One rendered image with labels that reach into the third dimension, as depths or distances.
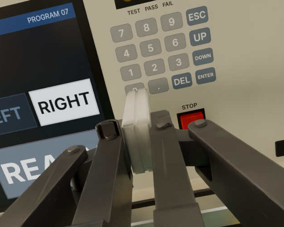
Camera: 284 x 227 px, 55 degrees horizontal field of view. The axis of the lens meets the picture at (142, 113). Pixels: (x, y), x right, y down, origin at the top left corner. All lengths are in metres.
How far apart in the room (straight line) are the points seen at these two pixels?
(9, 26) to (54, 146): 0.10
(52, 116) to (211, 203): 0.15
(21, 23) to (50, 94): 0.06
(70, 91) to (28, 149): 0.06
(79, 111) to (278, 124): 0.17
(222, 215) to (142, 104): 0.12
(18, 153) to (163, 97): 0.13
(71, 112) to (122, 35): 0.07
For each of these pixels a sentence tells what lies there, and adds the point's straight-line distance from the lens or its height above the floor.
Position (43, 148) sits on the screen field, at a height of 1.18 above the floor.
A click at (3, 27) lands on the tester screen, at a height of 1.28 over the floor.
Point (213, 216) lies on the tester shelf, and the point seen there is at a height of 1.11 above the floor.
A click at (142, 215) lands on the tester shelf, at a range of 0.25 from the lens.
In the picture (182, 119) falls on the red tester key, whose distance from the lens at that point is 0.22.
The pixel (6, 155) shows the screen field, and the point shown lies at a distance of 0.26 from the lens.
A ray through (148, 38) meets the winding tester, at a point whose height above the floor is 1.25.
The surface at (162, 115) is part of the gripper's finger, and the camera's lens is 0.16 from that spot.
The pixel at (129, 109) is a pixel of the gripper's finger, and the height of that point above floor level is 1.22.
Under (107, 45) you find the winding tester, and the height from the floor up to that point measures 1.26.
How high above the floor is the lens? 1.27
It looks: 19 degrees down
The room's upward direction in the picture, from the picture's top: 13 degrees counter-clockwise
